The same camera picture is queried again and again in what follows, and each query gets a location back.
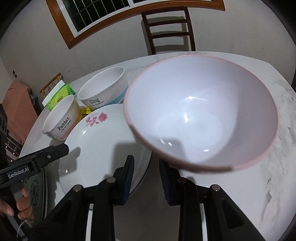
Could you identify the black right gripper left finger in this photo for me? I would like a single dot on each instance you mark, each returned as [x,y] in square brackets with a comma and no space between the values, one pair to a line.
[112,191]

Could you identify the white Dog bowl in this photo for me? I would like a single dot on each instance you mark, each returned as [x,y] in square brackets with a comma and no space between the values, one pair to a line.
[105,88]

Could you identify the wooden framed window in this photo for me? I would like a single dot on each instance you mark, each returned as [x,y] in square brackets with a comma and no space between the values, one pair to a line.
[78,20]

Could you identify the white plate with pink roses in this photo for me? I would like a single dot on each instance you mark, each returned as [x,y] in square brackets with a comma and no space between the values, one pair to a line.
[98,145]

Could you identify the dark wooden chair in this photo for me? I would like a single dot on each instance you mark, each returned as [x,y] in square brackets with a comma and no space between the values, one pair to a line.
[168,30]

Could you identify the yellow warning sticker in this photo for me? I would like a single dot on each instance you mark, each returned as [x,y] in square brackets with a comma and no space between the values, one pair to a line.
[84,111]

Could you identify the white Rabbit bowl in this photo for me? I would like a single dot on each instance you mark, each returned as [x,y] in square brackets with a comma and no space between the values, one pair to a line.
[62,119]

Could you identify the pink cloth covered furniture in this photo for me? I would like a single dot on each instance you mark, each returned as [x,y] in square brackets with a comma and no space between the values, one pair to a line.
[20,111]

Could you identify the large pink bowl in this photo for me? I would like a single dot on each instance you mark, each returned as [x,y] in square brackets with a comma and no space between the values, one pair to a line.
[202,113]

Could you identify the person's left hand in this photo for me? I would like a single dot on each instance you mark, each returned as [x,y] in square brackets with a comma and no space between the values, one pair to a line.
[24,206]

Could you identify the blue floral plate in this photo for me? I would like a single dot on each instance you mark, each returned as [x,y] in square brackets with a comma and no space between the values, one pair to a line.
[37,186]

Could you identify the yellow wooden chair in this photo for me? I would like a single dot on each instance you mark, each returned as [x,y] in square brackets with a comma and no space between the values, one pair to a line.
[51,84]

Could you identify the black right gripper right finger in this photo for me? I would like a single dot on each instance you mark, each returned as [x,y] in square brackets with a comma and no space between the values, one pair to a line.
[180,191]

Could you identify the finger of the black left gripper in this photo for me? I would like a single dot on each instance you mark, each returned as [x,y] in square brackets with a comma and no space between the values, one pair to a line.
[43,157]

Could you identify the green tissue pack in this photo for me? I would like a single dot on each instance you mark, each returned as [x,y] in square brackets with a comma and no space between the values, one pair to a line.
[59,92]

